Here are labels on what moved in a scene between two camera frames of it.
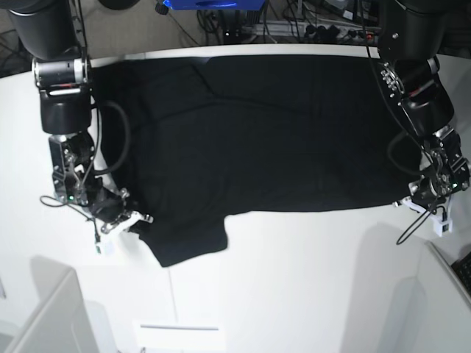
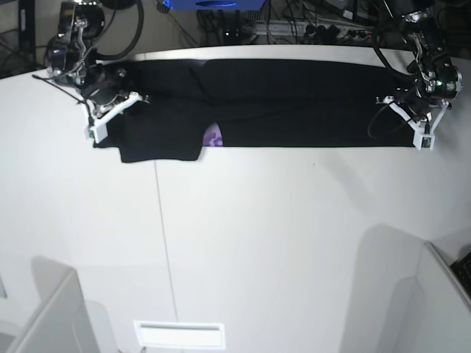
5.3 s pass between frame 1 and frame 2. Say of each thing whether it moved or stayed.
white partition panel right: stayed
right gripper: moved
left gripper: moved
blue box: stayed
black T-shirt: moved
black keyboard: stayed
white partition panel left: stayed
